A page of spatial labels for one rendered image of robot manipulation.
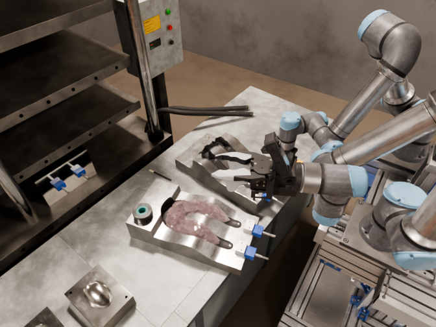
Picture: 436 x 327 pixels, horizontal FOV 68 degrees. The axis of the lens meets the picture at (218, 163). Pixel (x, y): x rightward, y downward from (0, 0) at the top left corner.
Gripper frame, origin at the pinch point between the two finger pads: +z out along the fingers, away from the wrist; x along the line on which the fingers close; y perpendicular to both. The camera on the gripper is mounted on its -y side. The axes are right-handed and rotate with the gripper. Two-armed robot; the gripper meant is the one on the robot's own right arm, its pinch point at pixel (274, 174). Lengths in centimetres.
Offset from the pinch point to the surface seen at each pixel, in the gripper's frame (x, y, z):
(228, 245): -39.9, 3.0, 6.0
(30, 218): -82, -74, 8
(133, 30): -9, -74, -51
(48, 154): -62, -79, -13
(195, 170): -17.8, -33.7, 4.7
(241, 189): -14.9, -8.2, 2.3
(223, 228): -35.0, -3.1, 4.9
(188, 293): -63, 2, 11
